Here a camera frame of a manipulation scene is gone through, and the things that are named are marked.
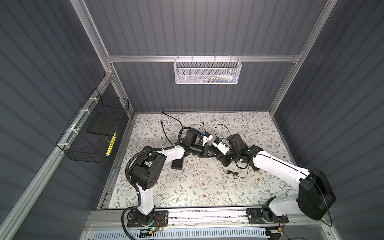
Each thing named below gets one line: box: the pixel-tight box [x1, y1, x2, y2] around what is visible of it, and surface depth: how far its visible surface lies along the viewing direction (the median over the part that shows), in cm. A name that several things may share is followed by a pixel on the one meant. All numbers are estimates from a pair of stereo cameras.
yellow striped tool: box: [106, 132, 117, 157], surface depth 71 cm
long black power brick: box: [171, 156, 184, 170], surface depth 93 cm
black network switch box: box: [216, 151, 234, 167], surface depth 75 cm
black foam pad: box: [86, 112, 124, 137], surface depth 78 cm
